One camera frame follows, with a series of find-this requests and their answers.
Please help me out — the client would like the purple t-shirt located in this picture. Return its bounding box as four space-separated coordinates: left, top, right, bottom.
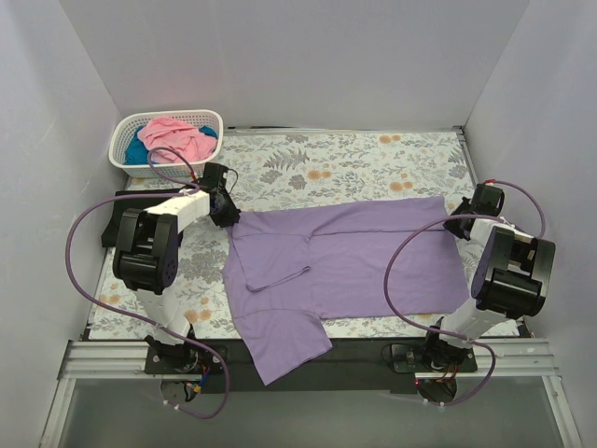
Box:
223 197 468 384

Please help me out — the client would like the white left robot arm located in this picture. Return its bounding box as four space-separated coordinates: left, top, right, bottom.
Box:
113 162 241 373

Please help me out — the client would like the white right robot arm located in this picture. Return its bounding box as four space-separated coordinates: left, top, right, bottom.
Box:
422 179 556 371

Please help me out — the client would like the pink t-shirt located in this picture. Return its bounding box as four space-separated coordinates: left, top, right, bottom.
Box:
137 117 218 164

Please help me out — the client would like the white plastic laundry basket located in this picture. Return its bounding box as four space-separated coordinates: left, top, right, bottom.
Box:
108 109 224 178

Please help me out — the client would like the teal t-shirt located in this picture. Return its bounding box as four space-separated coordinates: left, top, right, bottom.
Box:
124 126 218 165

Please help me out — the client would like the folded black t-shirt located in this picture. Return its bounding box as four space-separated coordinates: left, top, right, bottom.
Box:
101 189 178 247

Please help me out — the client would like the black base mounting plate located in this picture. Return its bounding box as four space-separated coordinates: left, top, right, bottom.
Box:
144 338 478 394

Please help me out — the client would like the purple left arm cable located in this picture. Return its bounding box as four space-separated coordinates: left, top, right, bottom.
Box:
64 147 230 420

